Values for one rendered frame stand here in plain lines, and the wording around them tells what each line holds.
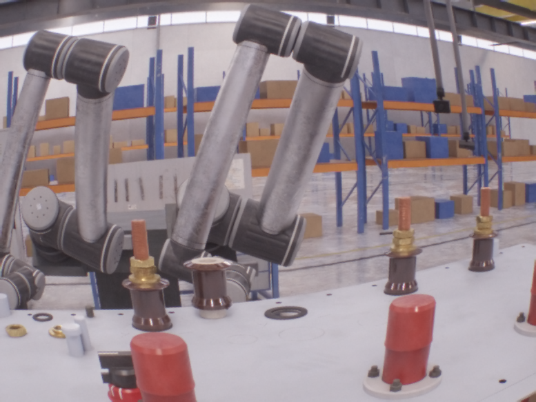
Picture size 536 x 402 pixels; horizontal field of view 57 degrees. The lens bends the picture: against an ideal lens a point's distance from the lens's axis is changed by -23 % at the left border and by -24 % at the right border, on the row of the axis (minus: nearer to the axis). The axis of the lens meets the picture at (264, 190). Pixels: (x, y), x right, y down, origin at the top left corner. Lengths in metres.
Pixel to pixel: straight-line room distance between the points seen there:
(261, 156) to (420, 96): 3.16
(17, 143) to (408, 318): 1.34
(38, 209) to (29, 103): 0.66
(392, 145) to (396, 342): 9.51
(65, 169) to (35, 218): 6.57
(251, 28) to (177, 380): 1.25
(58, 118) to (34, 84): 6.91
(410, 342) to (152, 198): 5.25
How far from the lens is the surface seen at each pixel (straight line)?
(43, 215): 2.27
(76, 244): 2.25
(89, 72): 1.65
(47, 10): 12.90
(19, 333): 1.07
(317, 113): 1.84
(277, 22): 1.71
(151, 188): 5.88
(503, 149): 11.89
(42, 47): 1.73
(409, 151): 10.48
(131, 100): 8.78
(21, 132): 1.76
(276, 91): 9.44
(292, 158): 1.97
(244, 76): 1.71
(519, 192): 12.48
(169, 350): 0.63
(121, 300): 3.31
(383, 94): 10.11
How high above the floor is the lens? 1.72
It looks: 6 degrees down
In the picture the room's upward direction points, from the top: 3 degrees counter-clockwise
